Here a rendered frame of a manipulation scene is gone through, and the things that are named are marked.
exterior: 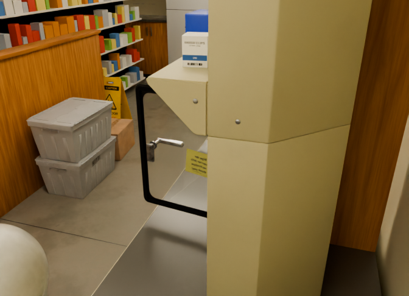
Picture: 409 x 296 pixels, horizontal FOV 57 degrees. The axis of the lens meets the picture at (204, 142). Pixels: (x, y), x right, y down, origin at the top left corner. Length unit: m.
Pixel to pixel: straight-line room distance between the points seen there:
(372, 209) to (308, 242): 0.33
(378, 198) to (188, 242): 0.55
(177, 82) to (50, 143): 2.48
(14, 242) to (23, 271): 0.03
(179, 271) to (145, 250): 0.13
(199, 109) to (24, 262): 0.39
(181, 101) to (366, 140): 0.55
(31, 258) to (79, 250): 2.30
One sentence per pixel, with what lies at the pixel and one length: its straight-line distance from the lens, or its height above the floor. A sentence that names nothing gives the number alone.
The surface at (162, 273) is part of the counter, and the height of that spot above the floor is 0.94.
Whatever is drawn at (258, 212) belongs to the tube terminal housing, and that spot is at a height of 1.27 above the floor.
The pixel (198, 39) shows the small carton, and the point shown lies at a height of 1.56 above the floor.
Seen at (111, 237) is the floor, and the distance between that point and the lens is 2.76.
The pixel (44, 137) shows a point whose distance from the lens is 3.10.
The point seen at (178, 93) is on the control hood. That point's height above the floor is 1.49.
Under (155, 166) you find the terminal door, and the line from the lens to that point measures 1.17.
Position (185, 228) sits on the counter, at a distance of 1.22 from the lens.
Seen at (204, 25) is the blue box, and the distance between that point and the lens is 0.83.
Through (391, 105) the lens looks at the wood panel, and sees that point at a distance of 1.03.
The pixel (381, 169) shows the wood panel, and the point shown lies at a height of 1.21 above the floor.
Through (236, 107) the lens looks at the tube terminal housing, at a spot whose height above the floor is 1.47.
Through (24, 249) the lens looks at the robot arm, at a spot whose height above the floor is 1.44.
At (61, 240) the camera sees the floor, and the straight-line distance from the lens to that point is 2.83.
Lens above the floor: 1.68
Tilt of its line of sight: 25 degrees down
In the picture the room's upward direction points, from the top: straight up
